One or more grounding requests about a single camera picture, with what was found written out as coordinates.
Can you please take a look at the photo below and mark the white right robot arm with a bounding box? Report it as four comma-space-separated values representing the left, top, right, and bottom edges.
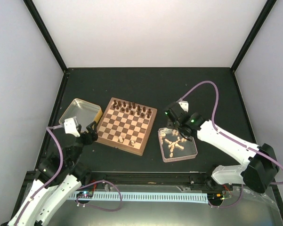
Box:
165, 102, 279, 194

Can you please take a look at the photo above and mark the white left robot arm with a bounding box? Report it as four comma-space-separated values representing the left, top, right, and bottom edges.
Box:
4, 118, 98, 226

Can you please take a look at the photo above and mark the light pieces pile in tray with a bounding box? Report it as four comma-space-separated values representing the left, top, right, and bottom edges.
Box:
158, 128, 187, 152

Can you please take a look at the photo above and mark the left controller board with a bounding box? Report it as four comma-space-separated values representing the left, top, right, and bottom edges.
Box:
76, 191, 93, 199

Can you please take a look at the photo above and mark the controller board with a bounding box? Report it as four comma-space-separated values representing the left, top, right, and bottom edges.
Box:
76, 191, 93, 199
207, 193, 233, 201

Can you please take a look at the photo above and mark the right controller board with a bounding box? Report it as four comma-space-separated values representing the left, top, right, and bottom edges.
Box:
207, 193, 233, 201

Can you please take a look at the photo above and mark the yellow metal tin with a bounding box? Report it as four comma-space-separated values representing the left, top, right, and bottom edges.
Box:
59, 98, 103, 132

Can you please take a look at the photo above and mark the pink plastic tray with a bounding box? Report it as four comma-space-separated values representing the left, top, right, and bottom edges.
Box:
158, 128, 198, 162

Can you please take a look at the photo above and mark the wooden chessboard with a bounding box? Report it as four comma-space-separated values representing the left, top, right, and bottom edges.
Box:
97, 97, 157, 156

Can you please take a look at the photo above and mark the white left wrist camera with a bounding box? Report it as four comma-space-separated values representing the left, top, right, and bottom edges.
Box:
64, 116, 80, 137

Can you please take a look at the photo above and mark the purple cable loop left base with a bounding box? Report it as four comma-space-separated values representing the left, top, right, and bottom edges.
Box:
78, 180, 123, 212

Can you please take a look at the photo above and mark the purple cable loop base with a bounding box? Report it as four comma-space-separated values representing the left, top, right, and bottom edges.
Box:
208, 183, 244, 210
78, 180, 123, 212

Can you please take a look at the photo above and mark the black front rail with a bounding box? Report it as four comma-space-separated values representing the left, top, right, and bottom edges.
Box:
91, 171, 215, 185

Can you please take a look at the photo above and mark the white slotted cable duct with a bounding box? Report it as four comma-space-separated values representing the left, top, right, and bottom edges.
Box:
68, 192, 208, 204

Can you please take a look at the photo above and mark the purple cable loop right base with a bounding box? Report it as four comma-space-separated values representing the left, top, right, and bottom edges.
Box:
208, 183, 244, 210

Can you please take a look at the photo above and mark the black frame post left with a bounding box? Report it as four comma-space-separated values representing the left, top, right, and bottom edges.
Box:
23, 0, 67, 72

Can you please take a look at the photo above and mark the black frame post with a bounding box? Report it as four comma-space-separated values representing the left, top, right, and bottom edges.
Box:
23, 0, 67, 72
230, 0, 277, 72

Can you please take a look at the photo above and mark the black frame post right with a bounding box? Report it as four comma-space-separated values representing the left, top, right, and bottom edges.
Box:
230, 0, 277, 72

